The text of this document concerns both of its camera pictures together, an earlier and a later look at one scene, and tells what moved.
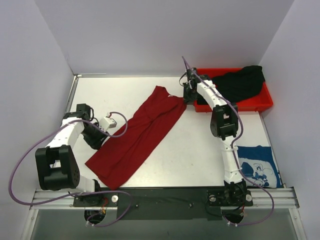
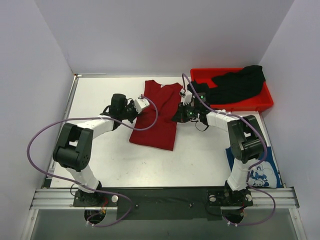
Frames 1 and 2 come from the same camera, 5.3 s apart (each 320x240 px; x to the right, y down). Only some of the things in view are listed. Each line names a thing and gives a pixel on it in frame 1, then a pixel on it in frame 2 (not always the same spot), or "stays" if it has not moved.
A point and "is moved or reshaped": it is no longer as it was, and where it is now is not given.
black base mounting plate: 164,203 stays
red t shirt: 121,155 is moved or reshaped
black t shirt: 240,84 stays
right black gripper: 188,95 to 183,114
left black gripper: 96,140 to 132,114
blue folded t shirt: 258,164 stays
